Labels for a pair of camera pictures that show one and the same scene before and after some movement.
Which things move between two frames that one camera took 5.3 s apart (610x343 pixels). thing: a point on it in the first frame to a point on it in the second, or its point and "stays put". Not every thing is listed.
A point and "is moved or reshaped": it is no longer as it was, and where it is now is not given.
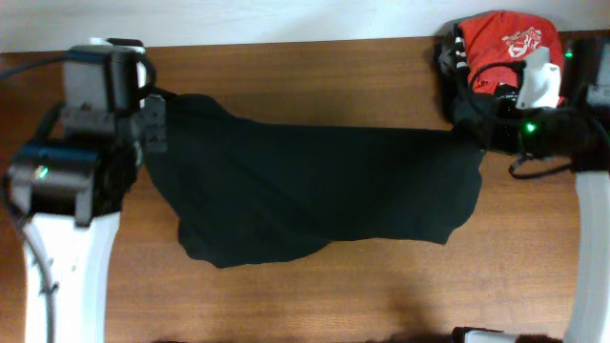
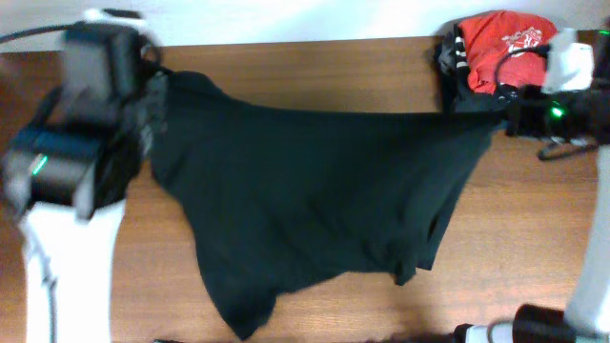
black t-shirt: [248, 190] is moved or reshaped
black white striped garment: [460, 54] stays put
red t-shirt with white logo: [507, 36] stays put
